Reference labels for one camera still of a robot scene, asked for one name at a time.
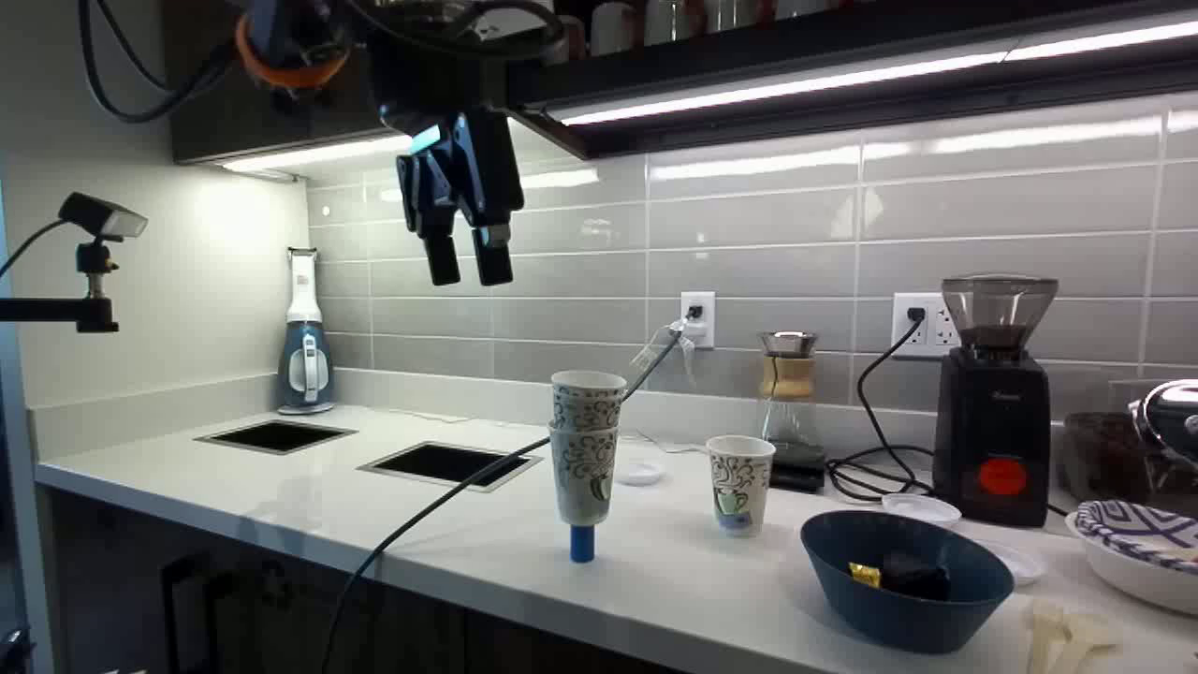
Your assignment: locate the blue white soap dispenser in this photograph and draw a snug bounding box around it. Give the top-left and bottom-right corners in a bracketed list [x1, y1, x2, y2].
[278, 247, 334, 417]

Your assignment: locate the white wall outlet left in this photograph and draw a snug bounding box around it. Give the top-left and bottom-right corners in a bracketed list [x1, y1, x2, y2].
[680, 291, 714, 350]

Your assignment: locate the white wall outlet right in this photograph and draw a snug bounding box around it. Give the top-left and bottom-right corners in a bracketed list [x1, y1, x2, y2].
[891, 291, 960, 359]

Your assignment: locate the blue patterned white bowl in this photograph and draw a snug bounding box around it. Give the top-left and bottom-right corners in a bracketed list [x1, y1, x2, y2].
[1068, 497, 1198, 619]

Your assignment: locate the stack of patterned paper cups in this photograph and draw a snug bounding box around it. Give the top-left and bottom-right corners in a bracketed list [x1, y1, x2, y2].
[550, 372, 626, 526]

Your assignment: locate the black camera on mount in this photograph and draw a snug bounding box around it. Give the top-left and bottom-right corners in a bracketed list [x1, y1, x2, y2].
[0, 192, 146, 333]

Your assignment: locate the small blue cup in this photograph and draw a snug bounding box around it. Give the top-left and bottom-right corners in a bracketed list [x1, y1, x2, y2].
[570, 524, 595, 560]

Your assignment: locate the black cable across counter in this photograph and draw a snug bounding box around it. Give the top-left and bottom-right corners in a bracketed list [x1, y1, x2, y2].
[320, 326, 686, 674]

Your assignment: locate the glass pour-over carafe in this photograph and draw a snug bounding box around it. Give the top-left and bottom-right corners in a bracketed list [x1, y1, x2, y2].
[761, 331, 826, 494]

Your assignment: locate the yellow item in bowl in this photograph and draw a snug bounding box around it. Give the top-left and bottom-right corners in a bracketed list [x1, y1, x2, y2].
[851, 560, 879, 588]

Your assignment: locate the silver kettle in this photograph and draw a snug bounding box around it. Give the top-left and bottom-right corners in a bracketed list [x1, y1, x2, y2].
[1126, 377, 1198, 463]

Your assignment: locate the white wooden utensil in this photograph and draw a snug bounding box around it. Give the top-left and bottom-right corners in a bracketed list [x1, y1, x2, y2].
[1021, 600, 1124, 674]

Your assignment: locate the white wall outlet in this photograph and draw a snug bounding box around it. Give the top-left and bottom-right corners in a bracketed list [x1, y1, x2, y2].
[891, 291, 960, 359]
[680, 291, 714, 350]

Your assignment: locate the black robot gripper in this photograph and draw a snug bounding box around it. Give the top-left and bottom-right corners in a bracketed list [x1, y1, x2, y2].
[396, 108, 523, 286]

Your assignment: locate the dark blue bowl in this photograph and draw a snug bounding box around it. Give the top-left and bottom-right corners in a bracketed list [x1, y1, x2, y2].
[796, 510, 1015, 654]

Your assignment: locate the black grinder power cord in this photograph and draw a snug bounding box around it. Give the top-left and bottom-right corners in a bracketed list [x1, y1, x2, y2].
[826, 306, 941, 504]

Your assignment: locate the single patterned paper cup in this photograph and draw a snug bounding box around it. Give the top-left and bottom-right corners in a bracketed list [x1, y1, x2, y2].
[705, 434, 775, 538]

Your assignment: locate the black coffee grinder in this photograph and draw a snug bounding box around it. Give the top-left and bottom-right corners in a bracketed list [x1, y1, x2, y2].
[932, 277, 1061, 526]

